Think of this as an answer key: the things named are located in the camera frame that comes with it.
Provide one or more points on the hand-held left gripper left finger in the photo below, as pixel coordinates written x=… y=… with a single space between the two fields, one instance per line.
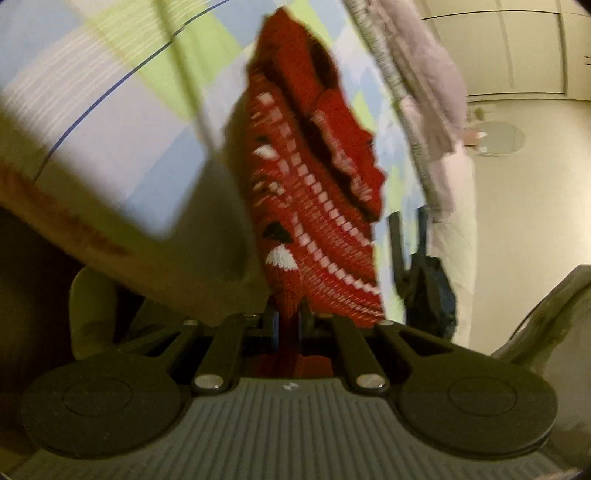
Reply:
x=275 y=325

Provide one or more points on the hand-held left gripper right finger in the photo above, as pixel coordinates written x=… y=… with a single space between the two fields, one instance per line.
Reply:
x=301 y=325

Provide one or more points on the red patterned sweater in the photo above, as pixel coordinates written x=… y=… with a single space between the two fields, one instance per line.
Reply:
x=295 y=194

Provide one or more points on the black garment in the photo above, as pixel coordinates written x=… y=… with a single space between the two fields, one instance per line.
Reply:
x=418 y=286

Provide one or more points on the olive cloth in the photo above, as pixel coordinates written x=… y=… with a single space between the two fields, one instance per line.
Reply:
x=92 y=309

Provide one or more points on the pink pillow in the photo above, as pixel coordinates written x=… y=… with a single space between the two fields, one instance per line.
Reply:
x=457 y=184

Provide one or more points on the grey cloth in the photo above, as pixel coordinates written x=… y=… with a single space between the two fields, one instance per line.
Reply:
x=554 y=323

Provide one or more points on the bed with checkered sheet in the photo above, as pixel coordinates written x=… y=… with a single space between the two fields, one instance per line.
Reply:
x=115 y=115

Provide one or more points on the oval mirror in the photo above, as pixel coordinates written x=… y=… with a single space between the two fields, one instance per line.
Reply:
x=501 y=137

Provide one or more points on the mauve pillow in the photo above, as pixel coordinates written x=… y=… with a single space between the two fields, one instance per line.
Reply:
x=425 y=78

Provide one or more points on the cream wardrobe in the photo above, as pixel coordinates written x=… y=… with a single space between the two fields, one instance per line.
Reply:
x=508 y=41

